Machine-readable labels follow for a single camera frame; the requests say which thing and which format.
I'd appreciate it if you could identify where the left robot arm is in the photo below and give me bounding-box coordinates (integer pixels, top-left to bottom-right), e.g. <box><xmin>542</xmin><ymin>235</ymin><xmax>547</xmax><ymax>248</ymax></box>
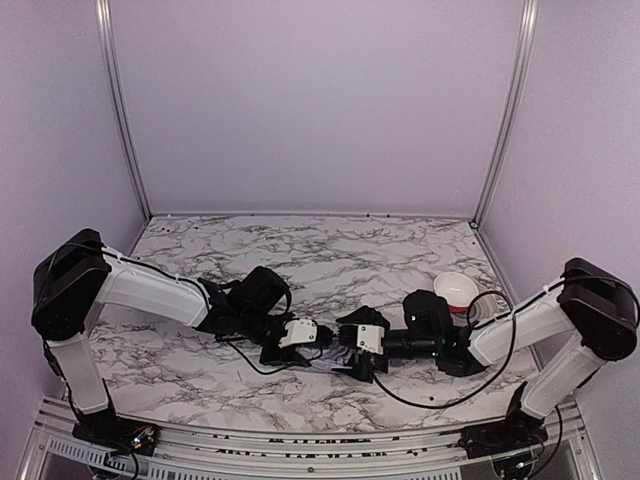
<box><xmin>31</xmin><ymin>229</ymin><xmax>319</xmax><ymax>456</ymax></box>

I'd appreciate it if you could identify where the aluminium front rail base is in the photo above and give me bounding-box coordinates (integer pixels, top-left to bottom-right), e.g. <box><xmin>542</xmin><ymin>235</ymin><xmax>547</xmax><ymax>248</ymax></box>
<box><xmin>18</xmin><ymin>397</ymin><xmax>601</xmax><ymax>479</ymax></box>

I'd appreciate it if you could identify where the lilac folding umbrella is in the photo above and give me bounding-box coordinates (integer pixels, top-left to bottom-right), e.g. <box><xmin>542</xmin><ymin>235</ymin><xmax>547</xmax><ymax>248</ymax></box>
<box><xmin>296</xmin><ymin>344</ymin><xmax>354</xmax><ymax>374</ymax></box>

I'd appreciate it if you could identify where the right aluminium frame post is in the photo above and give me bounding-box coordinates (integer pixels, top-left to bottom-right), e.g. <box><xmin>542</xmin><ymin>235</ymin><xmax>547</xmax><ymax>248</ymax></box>
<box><xmin>472</xmin><ymin>0</ymin><xmax>540</xmax><ymax>229</ymax></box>

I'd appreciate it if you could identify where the aluminium frame post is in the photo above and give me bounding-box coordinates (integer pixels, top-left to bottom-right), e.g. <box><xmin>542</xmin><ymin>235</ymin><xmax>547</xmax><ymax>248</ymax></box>
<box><xmin>472</xmin><ymin>0</ymin><xmax>540</xmax><ymax>229</ymax></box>
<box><xmin>94</xmin><ymin>0</ymin><xmax>152</xmax><ymax>224</ymax></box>

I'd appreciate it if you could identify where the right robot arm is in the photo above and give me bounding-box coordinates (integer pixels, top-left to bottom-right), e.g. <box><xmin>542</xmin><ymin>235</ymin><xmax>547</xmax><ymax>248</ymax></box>
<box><xmin>336</xmin><ymin>257</ymin><xmax>639</xmax><ymax>459</ymax></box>

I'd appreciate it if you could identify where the orange white bowl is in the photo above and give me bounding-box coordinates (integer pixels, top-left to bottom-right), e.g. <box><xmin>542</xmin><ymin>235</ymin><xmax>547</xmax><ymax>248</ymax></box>
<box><xmin>433</xmin><ymin>272</ymin><xmax>479</xmax><ymax>314</ymax></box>

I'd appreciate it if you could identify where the left aluminium frame post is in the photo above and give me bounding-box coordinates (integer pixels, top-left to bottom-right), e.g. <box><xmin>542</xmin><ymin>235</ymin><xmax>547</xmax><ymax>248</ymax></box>
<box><xmin>94</xmin><ymin>0</ymin><xmax>152</xmax><ymax>224</ymax></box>

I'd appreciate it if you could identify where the grey ringed plate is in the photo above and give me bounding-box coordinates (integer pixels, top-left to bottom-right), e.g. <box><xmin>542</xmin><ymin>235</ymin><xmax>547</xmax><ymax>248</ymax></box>
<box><xmin>464</xmin><ymin>290</ymin><xmax>500</xmax><ymax>326</ymax></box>

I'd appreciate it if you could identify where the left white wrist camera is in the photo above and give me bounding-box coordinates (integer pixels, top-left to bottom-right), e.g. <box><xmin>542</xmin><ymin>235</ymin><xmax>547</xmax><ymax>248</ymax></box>
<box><xmin>278</xmin><ymin>319</ymin><xmax>334</xmax><ymax>348</ymax></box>

